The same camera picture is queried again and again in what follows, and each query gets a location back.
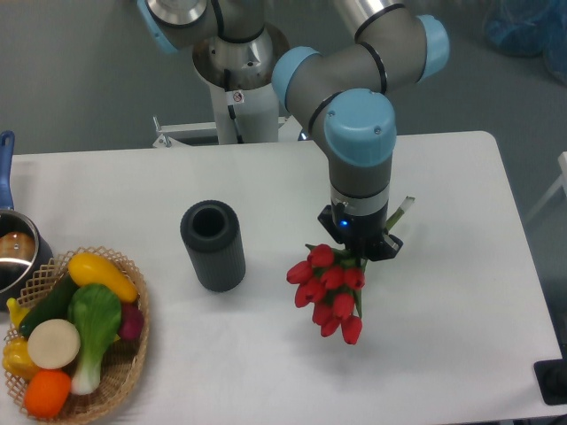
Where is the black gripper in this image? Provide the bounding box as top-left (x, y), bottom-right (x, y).
top-left (317, 204), bottom-right (403, 261)

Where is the red tulip bouquet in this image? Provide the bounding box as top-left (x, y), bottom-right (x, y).
top-left (286, 195), bottom-right (416, 346)

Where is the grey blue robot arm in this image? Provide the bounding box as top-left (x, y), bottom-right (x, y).
top-left (137, 1), bottom-right (449, 261)

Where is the dark grey ribbed vase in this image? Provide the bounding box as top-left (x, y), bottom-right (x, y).
top-left (180, 200), bottom-right (246, 293)

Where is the black device at edge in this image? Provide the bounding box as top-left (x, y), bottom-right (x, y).
top-left (533, 359), bottom-right (566, 406)

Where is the purple radish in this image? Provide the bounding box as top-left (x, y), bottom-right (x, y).
top-left (117, 304), bottom-right (144, 341)

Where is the blue plastic bag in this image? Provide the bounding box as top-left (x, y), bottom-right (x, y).
top-left (483, 1), bottom-right (566, 84)

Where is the green bok choy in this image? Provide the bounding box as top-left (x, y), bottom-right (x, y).
top-left (67, 283), bottom-right (121, 396)

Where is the yellow squash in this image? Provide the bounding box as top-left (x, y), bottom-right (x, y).
top-left (67, 252), bottom-right (138, 303)

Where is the woven wicker basket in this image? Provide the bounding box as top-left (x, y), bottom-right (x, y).
top-left (4, 247), bottom-right (150, 424)

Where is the green cucumber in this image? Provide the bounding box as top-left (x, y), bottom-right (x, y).
top-left (19, 274), bottom-right (79, 338)

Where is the yellow banana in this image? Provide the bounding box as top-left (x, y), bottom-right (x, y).
top-left (6, 297), bottom-right (30, 328)

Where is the orange fruit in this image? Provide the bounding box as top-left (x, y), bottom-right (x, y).
top-left (24, 369), bottom-right (71, 419)

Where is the yellow bell pepper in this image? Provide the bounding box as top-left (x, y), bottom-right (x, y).
top-left (2, 336), bottom-right (41, 381)

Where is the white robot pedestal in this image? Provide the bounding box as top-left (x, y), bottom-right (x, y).
top-left (152, 22), bottom-right (302, 149)

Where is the white furniture frame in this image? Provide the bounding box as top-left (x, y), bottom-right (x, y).
top-left (525, 151), bottom-right (566, 223)

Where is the blue handled steel pot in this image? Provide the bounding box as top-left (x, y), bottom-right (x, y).
top-left (1, 130), bottom-right (52, 312)

